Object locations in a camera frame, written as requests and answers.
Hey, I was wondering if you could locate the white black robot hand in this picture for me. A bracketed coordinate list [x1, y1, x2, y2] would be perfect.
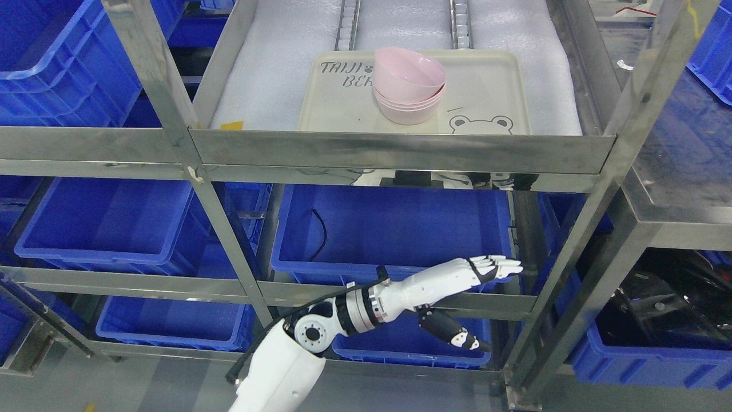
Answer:
[368, 255, 523, 352]

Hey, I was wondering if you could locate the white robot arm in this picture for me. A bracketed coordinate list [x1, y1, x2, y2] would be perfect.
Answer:
[227, 279, 408, 411]

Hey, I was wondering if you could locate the blue crate middle shelf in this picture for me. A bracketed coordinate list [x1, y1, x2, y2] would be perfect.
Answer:
[271, 185, 514, 285]

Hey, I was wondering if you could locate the blue crate shelf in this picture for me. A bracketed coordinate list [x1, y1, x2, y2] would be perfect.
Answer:
[271, 185, 514, 285]
[14, 177, 208, 276]

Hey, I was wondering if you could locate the stack of pink bowls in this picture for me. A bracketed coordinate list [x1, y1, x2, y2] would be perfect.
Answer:
[372, 47, 447, 126]

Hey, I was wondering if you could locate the stainless steel shelf rack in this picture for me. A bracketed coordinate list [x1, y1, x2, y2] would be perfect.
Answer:
[2, 1, 730, 410]

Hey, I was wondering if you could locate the blue crate left shelf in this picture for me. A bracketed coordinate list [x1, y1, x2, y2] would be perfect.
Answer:
[14, 177, 208, 276]

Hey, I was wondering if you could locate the beige cartoon tray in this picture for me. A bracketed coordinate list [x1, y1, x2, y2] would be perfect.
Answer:
[298, 47, 531, 135]

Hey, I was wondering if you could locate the white foam mat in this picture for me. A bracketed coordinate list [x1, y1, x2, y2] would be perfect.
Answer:
[210, 0, 583, 137]

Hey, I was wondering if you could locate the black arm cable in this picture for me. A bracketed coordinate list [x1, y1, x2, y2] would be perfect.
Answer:
[225, 266, 391, 385]

